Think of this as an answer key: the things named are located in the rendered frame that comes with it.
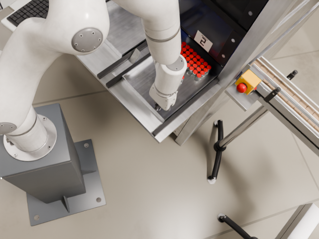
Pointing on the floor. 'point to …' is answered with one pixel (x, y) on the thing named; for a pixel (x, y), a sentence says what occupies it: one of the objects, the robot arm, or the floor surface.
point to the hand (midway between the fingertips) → (158, 105)
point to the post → (240, 59)
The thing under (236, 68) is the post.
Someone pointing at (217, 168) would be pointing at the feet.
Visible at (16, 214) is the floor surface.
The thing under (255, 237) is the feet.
